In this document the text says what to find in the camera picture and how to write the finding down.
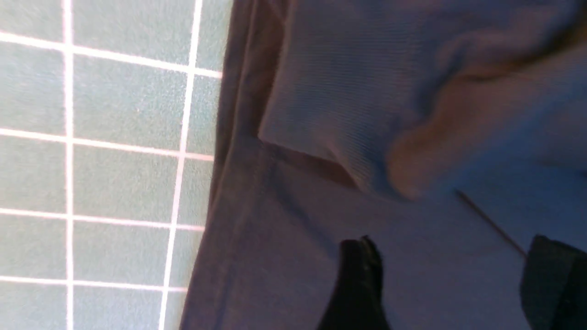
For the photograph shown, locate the green checkered table cloth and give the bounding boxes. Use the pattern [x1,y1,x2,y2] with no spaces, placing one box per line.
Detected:
[1,0,233,330]

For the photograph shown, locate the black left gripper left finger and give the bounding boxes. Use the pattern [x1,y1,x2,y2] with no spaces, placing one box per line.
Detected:
[317,236,390,330]

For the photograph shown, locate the dark gray long-sleeve shirt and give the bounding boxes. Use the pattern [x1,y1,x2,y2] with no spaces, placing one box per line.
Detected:
[179,0,586,330]

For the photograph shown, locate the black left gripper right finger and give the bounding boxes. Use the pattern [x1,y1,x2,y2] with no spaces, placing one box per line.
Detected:
[520,235,587,330]

